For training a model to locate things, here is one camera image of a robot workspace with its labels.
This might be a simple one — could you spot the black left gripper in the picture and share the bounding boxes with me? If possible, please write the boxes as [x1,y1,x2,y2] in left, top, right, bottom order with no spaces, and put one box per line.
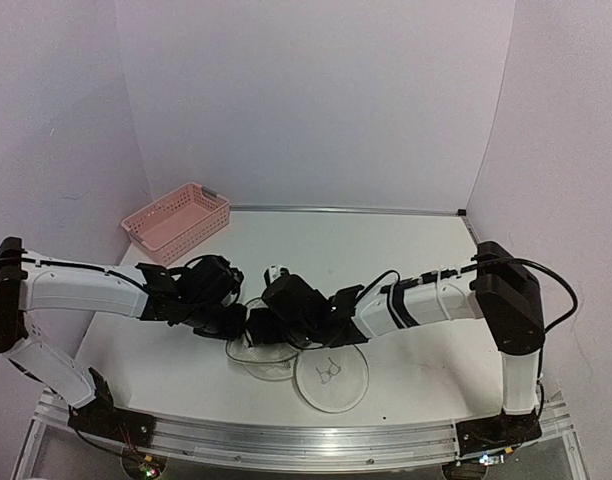
[183,300,248,343]

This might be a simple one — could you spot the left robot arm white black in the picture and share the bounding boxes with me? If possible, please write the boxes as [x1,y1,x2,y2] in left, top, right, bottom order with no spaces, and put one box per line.
[0,237,247,437]

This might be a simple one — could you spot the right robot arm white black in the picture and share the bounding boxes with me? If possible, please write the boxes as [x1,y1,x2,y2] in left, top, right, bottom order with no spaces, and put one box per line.
[245,241,545,443]

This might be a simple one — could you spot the white bra inside bag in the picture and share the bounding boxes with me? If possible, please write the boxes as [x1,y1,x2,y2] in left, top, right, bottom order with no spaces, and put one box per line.
[225,339,298,375]

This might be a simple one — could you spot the pink plastic basket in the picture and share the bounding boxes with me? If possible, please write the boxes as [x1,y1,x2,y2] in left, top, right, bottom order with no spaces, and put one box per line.
[120,182,230,266]

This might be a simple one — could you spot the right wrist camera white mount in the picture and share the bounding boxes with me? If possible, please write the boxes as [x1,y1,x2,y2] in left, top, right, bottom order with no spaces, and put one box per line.
[263,265,290,286]

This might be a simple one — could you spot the aluminium front rail frame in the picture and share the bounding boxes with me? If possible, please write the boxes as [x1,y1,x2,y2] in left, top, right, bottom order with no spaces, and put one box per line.
[15,404,587,480]

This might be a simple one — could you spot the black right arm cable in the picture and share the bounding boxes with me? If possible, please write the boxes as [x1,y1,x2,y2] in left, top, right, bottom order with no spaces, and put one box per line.
[360,257,579,334]

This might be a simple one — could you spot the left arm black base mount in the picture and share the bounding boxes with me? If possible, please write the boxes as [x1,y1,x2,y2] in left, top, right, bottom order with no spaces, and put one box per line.
[68,368,155,447]

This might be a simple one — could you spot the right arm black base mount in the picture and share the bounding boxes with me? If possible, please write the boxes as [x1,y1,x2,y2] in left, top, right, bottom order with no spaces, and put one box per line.
[455,410,542,458]

